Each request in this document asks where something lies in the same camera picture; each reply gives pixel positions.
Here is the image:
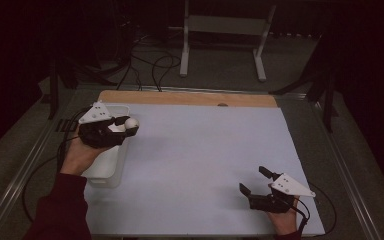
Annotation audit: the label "white plastic bin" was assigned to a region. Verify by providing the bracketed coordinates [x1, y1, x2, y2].
[81, 104, 132, 189]

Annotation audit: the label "person's right hand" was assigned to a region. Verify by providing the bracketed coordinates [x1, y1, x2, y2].
[267, 196, 302, 237]

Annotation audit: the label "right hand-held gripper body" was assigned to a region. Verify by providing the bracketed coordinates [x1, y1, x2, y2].
[248, 172, 317, 215]

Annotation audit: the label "hand-held gripper cable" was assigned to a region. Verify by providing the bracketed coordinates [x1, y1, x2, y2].
[21, 106, 93, 224]
[291, 181, 338, 238]

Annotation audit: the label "person's left hand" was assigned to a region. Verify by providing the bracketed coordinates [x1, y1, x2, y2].
[59, 131, 115, 177]

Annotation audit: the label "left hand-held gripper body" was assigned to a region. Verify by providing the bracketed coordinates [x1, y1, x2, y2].
[77, 101, 130, 150]

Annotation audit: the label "left hand-held gripper cable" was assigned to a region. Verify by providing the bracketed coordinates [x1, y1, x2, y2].
[21, 106, 93, 224]

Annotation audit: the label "metal floor rail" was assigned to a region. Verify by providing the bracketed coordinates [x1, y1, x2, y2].
[308, 98, 383, 240]
[0, 99, 68, 240]

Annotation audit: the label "black floor cables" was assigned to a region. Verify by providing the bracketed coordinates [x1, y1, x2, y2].
[115, 31, 183, 93]

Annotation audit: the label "white table mat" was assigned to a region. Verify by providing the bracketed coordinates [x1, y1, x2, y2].
[83, 101, 326, 237]

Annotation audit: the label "white metal stand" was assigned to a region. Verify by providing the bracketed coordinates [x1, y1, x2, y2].
[168, 0, 278, 83]

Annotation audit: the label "white ball with dark spot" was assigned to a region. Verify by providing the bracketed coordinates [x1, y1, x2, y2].
[124, 117, 141, 131]

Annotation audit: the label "black stand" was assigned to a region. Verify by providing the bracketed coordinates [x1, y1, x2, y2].
[39, 49, 118, 121]
[269, 31, 340, 134]

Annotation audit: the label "right hand-held gripper cable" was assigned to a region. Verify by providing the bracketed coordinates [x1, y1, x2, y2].
[291, 181, 338, 238]

